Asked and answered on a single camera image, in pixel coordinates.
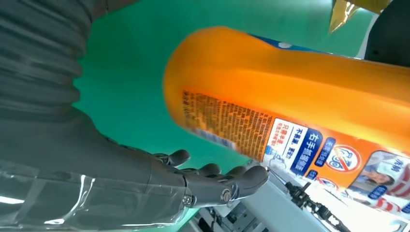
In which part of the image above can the yellow plastic wrapped cardboard box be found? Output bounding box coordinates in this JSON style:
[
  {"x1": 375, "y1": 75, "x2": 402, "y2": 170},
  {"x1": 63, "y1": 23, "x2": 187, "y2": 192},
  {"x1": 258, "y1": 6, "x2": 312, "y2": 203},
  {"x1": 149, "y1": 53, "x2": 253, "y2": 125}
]
[{"x1": 328, "y1": 0, "x2": 393, "y2": 34}]

